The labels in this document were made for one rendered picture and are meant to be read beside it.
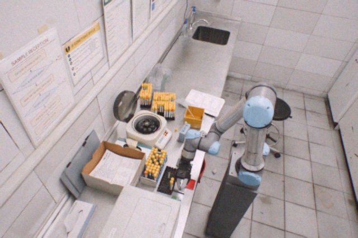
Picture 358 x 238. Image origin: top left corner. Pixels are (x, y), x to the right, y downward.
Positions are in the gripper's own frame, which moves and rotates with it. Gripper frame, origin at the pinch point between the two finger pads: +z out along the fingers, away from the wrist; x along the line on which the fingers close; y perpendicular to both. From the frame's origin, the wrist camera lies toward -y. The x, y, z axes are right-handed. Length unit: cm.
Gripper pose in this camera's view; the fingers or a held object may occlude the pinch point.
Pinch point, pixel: (179, 189)
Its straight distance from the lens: 143.8
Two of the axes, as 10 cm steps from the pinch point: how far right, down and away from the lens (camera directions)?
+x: -9.6, -2.5, 1.6
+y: 2.2, -2.4, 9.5
